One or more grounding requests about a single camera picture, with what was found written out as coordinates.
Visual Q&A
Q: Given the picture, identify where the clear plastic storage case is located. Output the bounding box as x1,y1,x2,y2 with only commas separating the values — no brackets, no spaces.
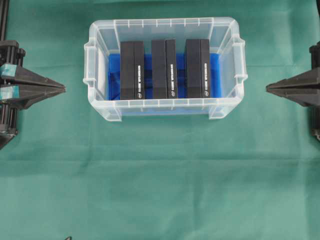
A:
83,17,248,122

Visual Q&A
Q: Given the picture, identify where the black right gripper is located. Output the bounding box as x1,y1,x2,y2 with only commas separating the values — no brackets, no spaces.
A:
265,41,320,138

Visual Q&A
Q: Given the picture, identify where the black frame rail left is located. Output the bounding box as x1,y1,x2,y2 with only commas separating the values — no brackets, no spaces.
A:
0,0,10,41

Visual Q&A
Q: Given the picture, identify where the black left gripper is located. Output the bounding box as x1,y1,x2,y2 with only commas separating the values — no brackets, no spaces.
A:
0,40,66,137

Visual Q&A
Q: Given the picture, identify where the green table cloth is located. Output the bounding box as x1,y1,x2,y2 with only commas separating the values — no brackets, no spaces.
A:
0,0,320,240

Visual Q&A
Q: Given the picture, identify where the black box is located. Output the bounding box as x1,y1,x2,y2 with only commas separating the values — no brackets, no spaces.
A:
151,39,178,99
184,39,211,98
120,41,145,100

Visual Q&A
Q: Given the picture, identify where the blue plastic liner sheet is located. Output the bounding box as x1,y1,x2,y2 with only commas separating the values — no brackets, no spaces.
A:
106,53,222,101

